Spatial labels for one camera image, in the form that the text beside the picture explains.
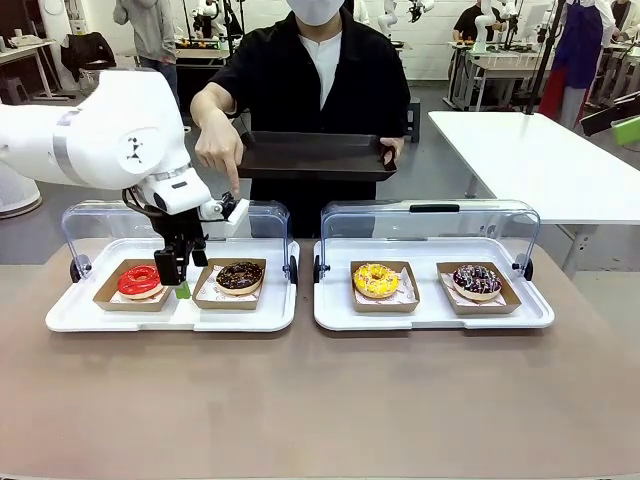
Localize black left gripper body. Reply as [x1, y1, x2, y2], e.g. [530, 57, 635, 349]
[147, 204, 209, 257]

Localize printed paper liner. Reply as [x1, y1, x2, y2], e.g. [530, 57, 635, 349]
[355, 272, 419, 305]
[439, 272, 509, 304]
[195, 266, 261, 303]

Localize red glazed donut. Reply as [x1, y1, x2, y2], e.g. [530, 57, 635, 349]
[117, 263, 164, 302]

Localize chocolate sprinkled donut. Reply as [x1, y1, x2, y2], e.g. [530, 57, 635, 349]
[215, 260, 266, 295]

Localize cardboard box of chocolate donut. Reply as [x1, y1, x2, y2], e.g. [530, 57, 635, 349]
[191, 257, 268, 312]

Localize cardboard box of red donut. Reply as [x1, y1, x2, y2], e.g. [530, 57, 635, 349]
[92, 258, 174, 313]

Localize dark brown serving tray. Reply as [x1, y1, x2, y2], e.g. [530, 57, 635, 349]
[235, 130, 400, 183]

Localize person's right forearm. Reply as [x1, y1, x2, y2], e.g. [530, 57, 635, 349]
[189, 82, 239, 132]

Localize person's torso black shirt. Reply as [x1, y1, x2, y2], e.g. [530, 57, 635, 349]
[207, 5, 413, 239]

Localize yellow sprinkled donut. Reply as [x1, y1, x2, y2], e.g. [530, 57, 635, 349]
[352, 262, 402, 300]

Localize cardboard box of yellow donut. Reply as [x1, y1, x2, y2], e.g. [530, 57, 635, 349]
[349, 259, 422, 314]

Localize purple drizzled donut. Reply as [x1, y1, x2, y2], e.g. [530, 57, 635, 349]
[452, 264, 504, 302]

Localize cardboard box of purple donut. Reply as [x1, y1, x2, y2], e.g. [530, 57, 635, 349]
[435, 260, 523, 317]

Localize person's right hand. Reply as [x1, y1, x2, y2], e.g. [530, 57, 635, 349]
[193, 119, 245, 197]

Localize person's left hand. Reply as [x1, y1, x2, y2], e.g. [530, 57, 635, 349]
[379, 137, 405, 167]

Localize clear hinged display lid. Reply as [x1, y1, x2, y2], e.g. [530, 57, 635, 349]
[60, 199, 299, 285]
[313, 199, 543, 282]

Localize white display tray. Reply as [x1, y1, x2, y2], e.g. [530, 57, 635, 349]
[45, 236, 302, 334]
[313, 236, 557, 333]

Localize black background table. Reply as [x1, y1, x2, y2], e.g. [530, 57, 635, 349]
[173, 37, 232, 104]

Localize bystander in grey hoodie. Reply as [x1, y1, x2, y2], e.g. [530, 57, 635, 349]
[112, 0, 180, 109]

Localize black jacket on chair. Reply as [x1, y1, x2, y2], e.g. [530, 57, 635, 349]
[61, 31, 118, 82]

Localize white background desk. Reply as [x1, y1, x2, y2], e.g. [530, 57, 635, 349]
[0, 38, 57, 102]

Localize dark stool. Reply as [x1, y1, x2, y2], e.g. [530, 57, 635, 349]
[406, 96, 423, 144]

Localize white face mask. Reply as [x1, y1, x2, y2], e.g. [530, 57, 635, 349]
[287, 0, 347, 27]

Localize white side table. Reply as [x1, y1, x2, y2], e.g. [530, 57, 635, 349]
[427, 109, 640, 281]

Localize grey background work table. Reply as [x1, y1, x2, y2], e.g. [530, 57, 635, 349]
[447, 39, 551, 112]

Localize bystander in black shirt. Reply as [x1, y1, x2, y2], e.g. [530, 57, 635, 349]
[452, 1, 495, 45]

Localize black stand pole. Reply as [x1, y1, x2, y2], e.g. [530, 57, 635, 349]
[521, 0, 569, 117]

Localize bystander in blue apron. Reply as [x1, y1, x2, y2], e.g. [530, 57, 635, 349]
[538, 0, 617, 130]

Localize black flat board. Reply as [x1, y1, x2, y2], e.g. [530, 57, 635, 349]
[579, 91, 640, 138]

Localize green panel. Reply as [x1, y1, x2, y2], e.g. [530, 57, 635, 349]
[611, 116, 640, 147]

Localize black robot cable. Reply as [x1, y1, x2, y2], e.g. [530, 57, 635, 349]
[122, 187, 166, 222]

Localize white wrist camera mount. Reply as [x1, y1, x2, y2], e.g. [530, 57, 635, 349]
[197, 192, 250, 237]

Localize white round pedestal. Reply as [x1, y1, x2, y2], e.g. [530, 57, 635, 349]
[0, 160, 43, 220]

